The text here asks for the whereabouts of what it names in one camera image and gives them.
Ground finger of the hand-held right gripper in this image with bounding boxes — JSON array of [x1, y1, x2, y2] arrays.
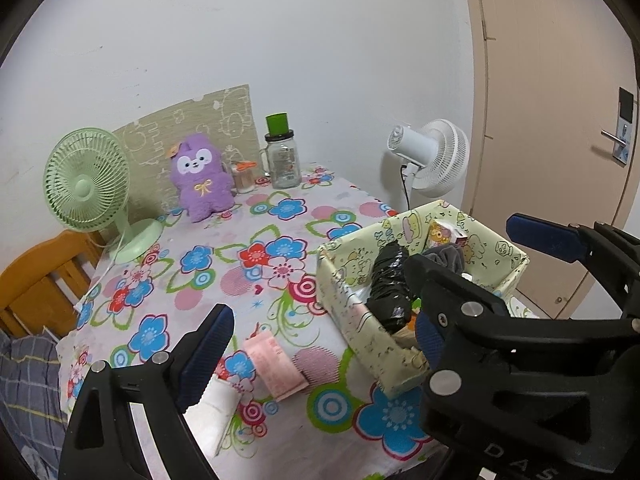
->
[[403, 253, 640, 438], [505, 213, 640, 318]]

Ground wooden chair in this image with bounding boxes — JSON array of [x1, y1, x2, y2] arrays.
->
[[0, 230, 109, 339]]

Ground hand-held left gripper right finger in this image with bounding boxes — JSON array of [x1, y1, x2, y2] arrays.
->
[[416, 309, 448, 362]]

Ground white ribbed pack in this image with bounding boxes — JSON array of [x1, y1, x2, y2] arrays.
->
[[187, 373, 241, 457]]

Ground beige door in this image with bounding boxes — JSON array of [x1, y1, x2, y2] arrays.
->
[[457, 0, 640, 322]]

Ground floral tablecloth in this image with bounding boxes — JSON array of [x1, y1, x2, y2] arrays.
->
[[56, 162, 541, 477]]

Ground black fan cable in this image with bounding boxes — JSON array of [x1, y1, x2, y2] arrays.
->
[[399, 162, 414, 211]]

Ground blue plaid bedding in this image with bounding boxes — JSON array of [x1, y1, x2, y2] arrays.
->
[[0, 329, 69, 480]]

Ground pink tissue packet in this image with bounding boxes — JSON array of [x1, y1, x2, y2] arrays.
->
[[243, 332, 310, 402]]

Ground small jar with orange lid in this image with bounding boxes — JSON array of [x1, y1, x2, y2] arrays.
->
[[230, 160, 259, 195]]

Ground white fan cable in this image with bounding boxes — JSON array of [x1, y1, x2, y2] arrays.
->
[[74, 230, 127, 311]]

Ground black crinkled plastic bag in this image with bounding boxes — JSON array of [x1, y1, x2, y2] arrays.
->
[[369, 239, 426, 335]]

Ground yellow cartoon paper box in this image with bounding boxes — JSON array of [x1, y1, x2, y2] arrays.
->
[[316, 199, 531, 401]]

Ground white desk fan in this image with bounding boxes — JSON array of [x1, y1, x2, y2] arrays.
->
[[388, 118, 472, 200]]

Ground green desk fan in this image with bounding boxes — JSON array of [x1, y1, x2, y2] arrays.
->
[[42, 128, 164, 265]]

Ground purple plush toy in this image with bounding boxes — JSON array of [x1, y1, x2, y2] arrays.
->
[[168, 132, 236, 224]]

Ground metal door handle lock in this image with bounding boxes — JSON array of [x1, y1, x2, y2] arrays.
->
[[600, 86, 637, 167]]

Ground glass mug with green lid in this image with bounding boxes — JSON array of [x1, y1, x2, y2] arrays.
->
[[258, 113, 304, 190]]

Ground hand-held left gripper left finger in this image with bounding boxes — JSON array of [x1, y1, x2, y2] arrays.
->
[[57, 302, 236, 480]]

